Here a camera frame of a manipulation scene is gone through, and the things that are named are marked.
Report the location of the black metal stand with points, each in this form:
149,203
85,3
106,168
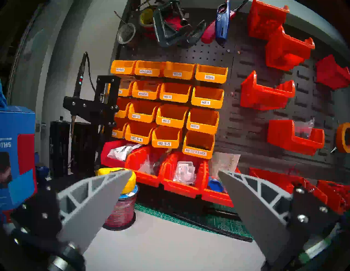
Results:
90,109

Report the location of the yellow bin labelled M2.5-8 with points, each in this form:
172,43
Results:
120,133

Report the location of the yellow screw bin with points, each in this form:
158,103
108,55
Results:
125,91
123,112

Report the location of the deep red plastic bin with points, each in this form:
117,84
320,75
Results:
332,73

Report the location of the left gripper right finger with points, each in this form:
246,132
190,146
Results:
254,207

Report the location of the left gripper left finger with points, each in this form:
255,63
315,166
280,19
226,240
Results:
90,202

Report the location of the blue cleaning cloths box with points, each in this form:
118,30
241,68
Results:
16,142

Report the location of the clear tape roll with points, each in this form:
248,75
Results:
118,33

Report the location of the yellow bin labelled M4-6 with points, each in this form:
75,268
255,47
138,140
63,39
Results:
175,97

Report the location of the yellow bin labelled M2.5-6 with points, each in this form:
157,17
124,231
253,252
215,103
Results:
139,138

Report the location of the yellow bin labelled M3-12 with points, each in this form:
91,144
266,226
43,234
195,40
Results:
142,116

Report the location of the yellow bin labelled M3-8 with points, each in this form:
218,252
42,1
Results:
171,121

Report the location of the yellow bin labelled M3X6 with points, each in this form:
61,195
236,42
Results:
210,77

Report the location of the yellow bin labelled M4-0.7 HEX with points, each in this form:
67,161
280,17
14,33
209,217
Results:
198,153

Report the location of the yellow tape roll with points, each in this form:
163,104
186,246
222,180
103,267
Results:
143,20

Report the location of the yellow bin labelled M3-4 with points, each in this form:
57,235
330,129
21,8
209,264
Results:
206,102

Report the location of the blue plastic cap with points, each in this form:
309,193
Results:
216,185

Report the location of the yellow bin labelled M4X4X6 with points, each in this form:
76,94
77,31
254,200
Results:
146,94

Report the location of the tall clear plastic bag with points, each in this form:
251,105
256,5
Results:
224,162

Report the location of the orange tape roll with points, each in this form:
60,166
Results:
340,138

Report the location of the yellow bin labelled M3-6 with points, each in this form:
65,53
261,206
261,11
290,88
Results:
202,127

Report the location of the blue utility lighter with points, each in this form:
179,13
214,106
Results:
222,24

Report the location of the grey pegboard wall panel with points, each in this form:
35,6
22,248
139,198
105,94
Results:
240,131

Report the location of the dark grey C-clamp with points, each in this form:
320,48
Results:
161,30

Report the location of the red plastic tool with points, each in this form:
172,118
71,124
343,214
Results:
172,23

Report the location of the white label bag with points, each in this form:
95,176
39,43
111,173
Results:
120,151

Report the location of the green cutting mat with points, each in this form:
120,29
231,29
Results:
218,224

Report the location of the yellow bin labelled M2.5-5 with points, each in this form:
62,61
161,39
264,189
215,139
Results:
166,143

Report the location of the yellow bin labelled M3X14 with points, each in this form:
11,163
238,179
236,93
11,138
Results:
121,70

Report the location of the yellow bin labelled M3X8 BAO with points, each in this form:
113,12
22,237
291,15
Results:
149,72

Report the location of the yellow tape measure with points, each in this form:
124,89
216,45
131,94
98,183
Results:
128,185

